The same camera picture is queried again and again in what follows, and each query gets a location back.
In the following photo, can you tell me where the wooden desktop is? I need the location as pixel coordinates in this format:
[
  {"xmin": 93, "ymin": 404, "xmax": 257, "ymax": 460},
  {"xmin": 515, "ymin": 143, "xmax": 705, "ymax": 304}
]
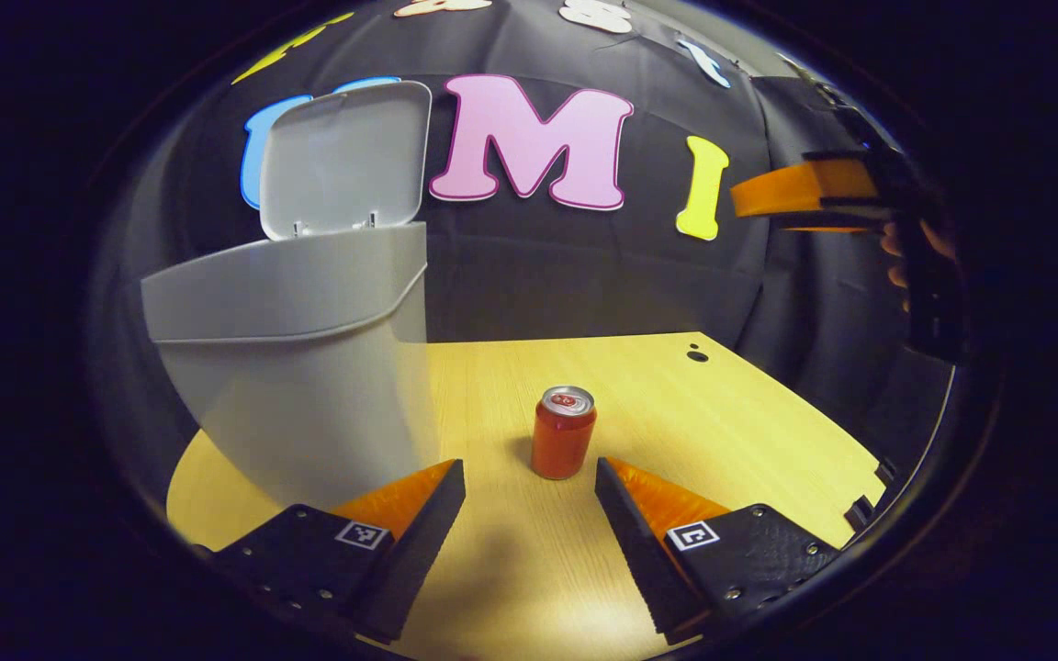
[{"xmin": 166, "ymin": 330, "xmax": 888, "ymax": 661}]

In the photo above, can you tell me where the red pop can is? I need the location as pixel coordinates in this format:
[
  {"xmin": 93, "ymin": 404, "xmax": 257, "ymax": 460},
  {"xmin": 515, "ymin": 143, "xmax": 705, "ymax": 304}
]
[{"xmin": 530, "ymin": 385, "xmax": 599, "ymax": 481}]

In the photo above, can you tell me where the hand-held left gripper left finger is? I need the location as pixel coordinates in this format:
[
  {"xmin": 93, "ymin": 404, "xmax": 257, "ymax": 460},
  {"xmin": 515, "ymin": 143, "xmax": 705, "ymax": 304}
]
[{"xmin": 208, "ymin": 459, "xmax": 467, "ymax": 645}]

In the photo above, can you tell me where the black backdrop cloth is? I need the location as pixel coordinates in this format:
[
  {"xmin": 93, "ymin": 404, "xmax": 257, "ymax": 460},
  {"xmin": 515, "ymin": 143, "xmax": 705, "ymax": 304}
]
[{"xmin": 88, "ymin": 0, "xmax": 962, "ymax": 478}]

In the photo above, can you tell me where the grey desktop garbage bin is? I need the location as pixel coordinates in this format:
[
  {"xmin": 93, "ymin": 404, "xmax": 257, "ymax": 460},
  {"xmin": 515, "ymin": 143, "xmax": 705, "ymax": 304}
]
[{"xmin": 141, "ymin": 80, "xmax": 443, "ymax": 511}]

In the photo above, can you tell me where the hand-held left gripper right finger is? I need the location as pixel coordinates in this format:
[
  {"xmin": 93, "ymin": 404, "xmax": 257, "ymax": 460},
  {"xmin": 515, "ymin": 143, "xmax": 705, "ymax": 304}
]
[{"xmin": 595, "ymin": 456, "xmax": 842, "ymax": 646}]

